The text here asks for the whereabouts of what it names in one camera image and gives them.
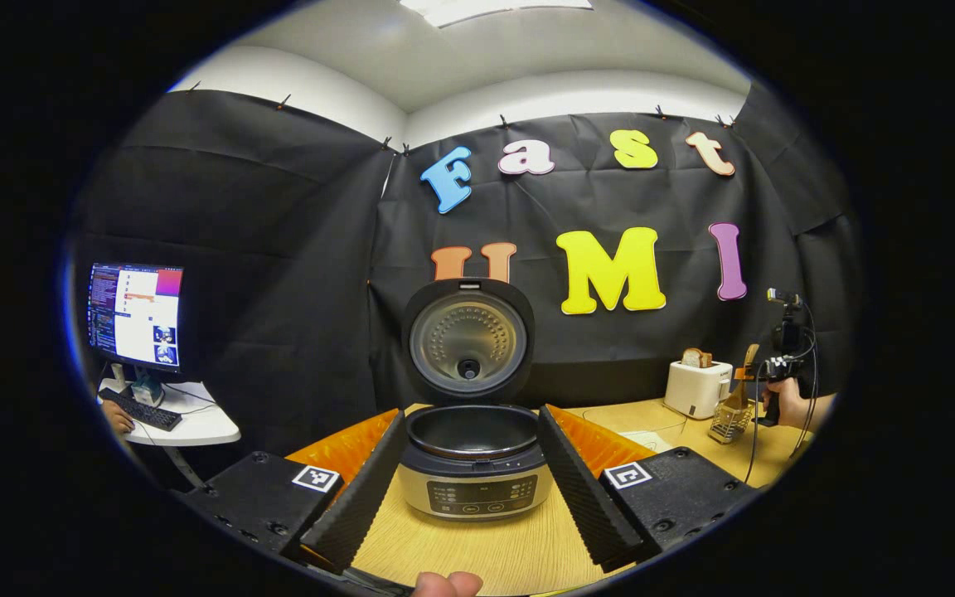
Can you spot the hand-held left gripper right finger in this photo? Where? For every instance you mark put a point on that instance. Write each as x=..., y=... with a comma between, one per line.
x=581, y=497

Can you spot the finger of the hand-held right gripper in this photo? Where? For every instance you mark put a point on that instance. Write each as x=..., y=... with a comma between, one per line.
x=747, y=374

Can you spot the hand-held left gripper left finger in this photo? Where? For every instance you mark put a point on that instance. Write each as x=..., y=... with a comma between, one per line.
x=366, y=489

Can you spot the wooden spoon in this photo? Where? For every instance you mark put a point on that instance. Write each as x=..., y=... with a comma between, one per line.
x=740, y=396

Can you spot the clear plastic rice box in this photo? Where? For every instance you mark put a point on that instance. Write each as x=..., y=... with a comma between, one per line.
x=652, y=419

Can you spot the dark grey rice cooker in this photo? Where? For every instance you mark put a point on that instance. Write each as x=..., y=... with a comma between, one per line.
x=467, y=340

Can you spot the toasted bread slice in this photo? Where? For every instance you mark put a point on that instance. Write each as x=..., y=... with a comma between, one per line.
x=695, y=358

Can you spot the white toaster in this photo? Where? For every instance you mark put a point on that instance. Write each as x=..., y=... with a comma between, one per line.
x=693, y=394

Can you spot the white side table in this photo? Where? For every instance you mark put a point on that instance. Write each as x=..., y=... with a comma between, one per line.
x=208, y=423

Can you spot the black keyboard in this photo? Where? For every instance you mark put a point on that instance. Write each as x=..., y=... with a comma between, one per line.
x=142, y=410

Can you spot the small teal box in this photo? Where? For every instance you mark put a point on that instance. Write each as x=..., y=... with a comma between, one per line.
x=147, y=390

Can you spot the black backdrop cloth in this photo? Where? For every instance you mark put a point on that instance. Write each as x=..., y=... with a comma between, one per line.
x=278, y=249

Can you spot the computer monitor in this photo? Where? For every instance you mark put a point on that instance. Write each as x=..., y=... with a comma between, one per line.
x=133, y=315

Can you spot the ceiling light panel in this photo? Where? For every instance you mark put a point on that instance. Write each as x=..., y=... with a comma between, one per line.
x=486, y=8

